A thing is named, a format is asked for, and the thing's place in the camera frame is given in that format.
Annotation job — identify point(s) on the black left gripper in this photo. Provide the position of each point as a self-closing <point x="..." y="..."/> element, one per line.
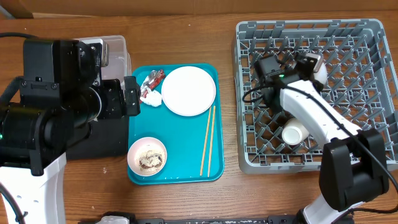
<point x="116" y="107"/>

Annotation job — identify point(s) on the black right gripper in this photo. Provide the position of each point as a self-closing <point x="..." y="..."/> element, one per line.
<point x="317" y="84"/>

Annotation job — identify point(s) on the pink round plate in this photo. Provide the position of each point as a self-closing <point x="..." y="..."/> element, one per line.
<point x="188" y="91"/>

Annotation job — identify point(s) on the cream white cup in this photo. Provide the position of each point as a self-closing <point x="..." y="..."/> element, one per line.
<point x="294" y="132"/>

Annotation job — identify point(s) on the grey white bowl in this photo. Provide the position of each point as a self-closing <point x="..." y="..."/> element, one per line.
<point x="320" y="77"/>

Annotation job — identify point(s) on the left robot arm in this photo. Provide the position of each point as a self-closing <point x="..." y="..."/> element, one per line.
<point x="61" y="109"/>

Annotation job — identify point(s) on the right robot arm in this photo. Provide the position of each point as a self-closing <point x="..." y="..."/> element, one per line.
<point x="353" y="169"/>

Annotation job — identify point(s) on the black waste bin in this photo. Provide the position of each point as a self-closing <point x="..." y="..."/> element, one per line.
<point x="99" y="139"/>

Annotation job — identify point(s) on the grey dishwasher rack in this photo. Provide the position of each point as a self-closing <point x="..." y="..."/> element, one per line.
<point x="361" y="85"/>

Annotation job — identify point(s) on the crumpled white tissue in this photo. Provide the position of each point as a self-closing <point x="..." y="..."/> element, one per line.
<point x="152" y="98"/>

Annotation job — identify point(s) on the clear plastic container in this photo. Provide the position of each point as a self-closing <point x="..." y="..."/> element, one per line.
<point x="119" y="64"/>

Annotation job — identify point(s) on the red silver wrapper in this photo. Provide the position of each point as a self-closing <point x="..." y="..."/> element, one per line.
<point x="151" y="82"/>

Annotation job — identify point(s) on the teal plastic tray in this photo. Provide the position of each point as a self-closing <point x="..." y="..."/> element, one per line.
<point x="183" y="138"/>

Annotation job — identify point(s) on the pink bowl with food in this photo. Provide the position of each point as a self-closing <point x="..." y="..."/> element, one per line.
<point x="146" y="157"/>

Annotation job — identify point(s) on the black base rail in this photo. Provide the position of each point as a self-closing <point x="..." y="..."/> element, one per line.
<point x="123" y="217"/>

